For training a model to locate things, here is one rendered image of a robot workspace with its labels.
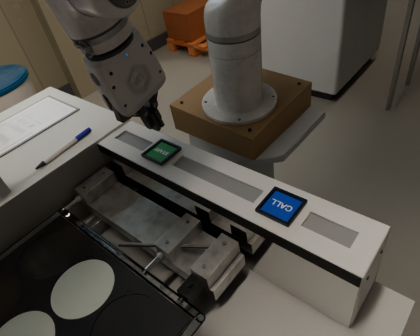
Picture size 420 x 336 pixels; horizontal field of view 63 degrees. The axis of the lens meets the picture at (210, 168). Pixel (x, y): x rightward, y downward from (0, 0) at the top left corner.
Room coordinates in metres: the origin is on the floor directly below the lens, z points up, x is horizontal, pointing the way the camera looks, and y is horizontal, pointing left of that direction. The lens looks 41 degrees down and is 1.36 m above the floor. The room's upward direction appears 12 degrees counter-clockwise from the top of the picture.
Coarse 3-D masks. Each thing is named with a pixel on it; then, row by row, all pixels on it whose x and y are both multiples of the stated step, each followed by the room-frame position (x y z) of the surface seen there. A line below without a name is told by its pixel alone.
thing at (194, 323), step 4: (196, 316) 0.23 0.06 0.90; (200, 316) 0.22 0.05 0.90; (192, 320) 0.22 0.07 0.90; (196, 320) 0.22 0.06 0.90; (200, 320) 0.22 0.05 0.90; (204, 320) 0.22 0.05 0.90; (192, 324) 0.22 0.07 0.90; (196, 324) 0.21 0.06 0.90; (200, 324) 0.22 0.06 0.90; (188, 328) 0.21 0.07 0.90; (192, 328) 0.21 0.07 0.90; (196, 328) 0.21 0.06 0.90; (184, 332) 0.21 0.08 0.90; (188, 332) 0.21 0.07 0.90; (192, 332) 0.21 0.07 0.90
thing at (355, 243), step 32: (128, 128) 0.64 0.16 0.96; (192, 160) 0.49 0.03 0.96; (224, 160) 0.47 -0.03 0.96; (224, 192) 0.39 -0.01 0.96; (256, 192) 0.38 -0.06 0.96; (256, 224) 0.31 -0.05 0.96; (320, 224) 0.29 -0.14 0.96; (352, 224) 0.28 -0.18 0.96; (384, 224) 0.27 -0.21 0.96; (320, 256) 0.24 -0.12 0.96; (352, 256) 0.23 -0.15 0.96; (352, 320) 0.20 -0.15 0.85
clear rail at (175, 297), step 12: (72, 216) 0.46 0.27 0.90; (84, 228) 0.43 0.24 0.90; (96, 240) 0.40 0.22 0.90; (120, 252) 0.36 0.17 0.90; (132, 264) 0.33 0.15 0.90; (144, 276) 0.30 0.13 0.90; (156, 288) 0.28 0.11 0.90; (168, 288) 0.28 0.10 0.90; (180, 300) 0.25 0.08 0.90; (192, 312) 0.23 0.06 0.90
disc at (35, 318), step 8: (32, 312) 0.28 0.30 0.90; (40, 312) 0.28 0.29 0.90; (16, 320) 0.28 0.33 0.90; (24, 320) 0.27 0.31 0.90; (32, 320) 0.27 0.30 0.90; (40, 320) 0.27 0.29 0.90; (48, 320) 0.27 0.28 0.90; (0, 328) 0.27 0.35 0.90; (8, 328) 0.27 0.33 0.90; (16, 328) 0.26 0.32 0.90; (24, 328) 0.26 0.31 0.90; (32, 328) 0.26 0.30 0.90; (40, 328) 0.26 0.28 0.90; (48, 328) 0.25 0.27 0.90
